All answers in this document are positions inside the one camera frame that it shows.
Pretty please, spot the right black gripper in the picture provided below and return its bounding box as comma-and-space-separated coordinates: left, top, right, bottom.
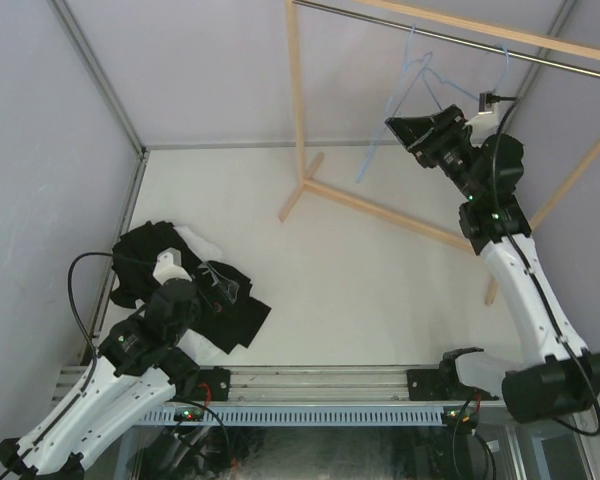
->
385, 105, 483, 202

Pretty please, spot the black shirt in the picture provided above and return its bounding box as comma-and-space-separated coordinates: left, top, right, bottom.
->
110, 221, 271, 354

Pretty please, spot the blue wire hanger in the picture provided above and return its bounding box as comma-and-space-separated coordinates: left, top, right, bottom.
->
356, 25, 433, 184
418, 44, 511, 111

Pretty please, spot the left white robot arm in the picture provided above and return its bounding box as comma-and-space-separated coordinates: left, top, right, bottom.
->
0, 250, 246, 479

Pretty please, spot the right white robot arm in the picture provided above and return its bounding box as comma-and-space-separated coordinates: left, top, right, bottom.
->
385, 105, 600, 436

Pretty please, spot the white shirt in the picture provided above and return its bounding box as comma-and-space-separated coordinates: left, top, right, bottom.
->
174, 225, 222, 366

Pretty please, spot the metal hanging rod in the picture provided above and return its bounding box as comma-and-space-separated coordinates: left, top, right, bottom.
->
293, 1, 600, 80

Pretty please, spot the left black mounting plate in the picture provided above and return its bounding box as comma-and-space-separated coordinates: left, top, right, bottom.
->
192, 367, 231, 402

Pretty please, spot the black mounting plate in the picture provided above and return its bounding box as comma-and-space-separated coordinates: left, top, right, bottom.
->
406, 369, 448, 401
192, 367, 231, 402

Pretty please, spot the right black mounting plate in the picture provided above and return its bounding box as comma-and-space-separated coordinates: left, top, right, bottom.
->
406, 369, 448, 401

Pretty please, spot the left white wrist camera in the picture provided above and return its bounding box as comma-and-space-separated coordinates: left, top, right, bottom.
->
152, 248, 193, 285

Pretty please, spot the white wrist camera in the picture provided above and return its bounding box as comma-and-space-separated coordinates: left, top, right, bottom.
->
466, 91, 500, 134
152, 248, 193, 285

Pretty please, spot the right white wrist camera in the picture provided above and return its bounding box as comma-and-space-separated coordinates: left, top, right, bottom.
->
466, 91, 500, 134

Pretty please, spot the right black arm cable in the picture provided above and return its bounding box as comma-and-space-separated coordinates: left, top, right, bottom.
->
484, 94, 600, 439

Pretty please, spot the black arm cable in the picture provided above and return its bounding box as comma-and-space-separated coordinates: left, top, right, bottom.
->
484, 94, 600, 439
0, 252, 161, 471

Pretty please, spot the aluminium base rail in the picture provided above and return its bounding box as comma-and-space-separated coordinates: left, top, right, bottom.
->
51, 363, 599, 407

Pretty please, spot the wooden clothes rack frame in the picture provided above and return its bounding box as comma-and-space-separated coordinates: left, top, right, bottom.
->
276, 0, 600, 307

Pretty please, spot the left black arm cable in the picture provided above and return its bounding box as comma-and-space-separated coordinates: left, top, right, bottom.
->
0, 252, 161, 471

